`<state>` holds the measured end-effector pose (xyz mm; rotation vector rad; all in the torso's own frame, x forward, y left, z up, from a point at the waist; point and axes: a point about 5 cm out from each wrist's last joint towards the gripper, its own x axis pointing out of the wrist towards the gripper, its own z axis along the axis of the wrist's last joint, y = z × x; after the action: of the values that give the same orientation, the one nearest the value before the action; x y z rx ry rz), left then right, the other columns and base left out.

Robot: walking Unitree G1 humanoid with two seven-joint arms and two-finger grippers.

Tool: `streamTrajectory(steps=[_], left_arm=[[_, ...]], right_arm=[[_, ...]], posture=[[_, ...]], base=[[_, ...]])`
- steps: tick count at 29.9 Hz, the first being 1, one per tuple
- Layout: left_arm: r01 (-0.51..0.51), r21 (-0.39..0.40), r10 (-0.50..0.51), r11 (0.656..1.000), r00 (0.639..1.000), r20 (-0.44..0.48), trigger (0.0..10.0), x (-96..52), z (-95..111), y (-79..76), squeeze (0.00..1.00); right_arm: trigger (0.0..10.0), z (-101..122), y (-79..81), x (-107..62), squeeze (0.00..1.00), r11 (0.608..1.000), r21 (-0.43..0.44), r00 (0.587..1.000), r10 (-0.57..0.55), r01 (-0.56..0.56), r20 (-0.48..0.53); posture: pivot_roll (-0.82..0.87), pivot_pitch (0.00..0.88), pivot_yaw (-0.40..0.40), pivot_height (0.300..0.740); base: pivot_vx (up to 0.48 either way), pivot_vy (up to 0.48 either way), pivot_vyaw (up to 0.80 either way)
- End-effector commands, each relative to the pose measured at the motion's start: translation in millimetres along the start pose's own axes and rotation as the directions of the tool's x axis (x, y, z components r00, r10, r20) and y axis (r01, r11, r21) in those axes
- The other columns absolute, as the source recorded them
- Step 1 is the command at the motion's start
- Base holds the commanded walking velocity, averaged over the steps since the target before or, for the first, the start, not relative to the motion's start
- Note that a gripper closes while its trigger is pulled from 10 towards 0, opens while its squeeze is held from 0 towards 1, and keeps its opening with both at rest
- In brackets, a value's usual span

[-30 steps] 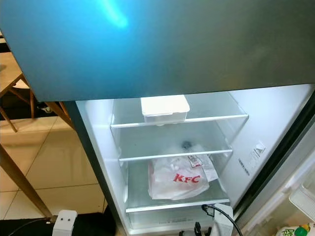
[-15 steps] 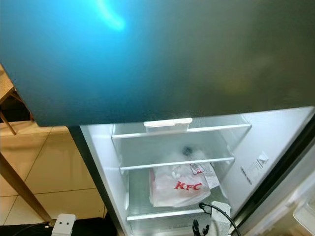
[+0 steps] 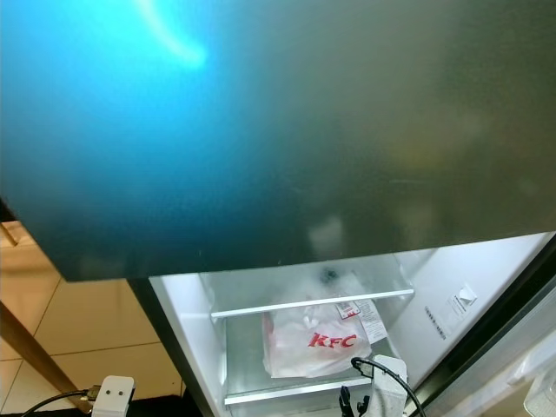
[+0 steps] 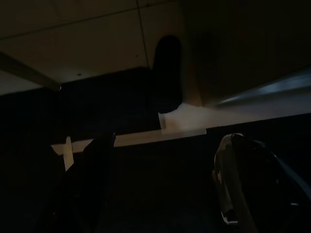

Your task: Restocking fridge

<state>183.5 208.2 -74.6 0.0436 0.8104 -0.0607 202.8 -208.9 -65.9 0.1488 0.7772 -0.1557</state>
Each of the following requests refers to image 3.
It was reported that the white label sticker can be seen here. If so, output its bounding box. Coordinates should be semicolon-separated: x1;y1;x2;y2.
447;284;479;315

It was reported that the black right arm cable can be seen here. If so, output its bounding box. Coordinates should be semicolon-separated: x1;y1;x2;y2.
350;357;427;417

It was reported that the grey two-door fridge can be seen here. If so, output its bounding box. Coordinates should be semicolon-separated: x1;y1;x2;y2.
0;0;556;417

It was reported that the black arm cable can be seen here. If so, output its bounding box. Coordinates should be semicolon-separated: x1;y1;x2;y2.
350;357;427;417
22;389;101;417

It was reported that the light wooden dining table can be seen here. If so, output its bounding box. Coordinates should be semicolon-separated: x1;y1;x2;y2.
0;222;92;414

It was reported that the open fridge door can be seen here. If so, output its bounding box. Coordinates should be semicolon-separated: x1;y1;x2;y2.
408;230;556;417

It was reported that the glass fridge shelf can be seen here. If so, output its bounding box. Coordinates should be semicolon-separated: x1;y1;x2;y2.
210;288;415;322
223;376;374;407

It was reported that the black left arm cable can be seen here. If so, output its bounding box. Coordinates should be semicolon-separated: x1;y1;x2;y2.
22;389;101;417

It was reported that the white KFC plastic bag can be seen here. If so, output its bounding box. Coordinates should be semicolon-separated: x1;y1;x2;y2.
262;295;387;379

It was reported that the grey freezer door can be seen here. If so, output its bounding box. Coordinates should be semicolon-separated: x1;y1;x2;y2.
0;0;556;283

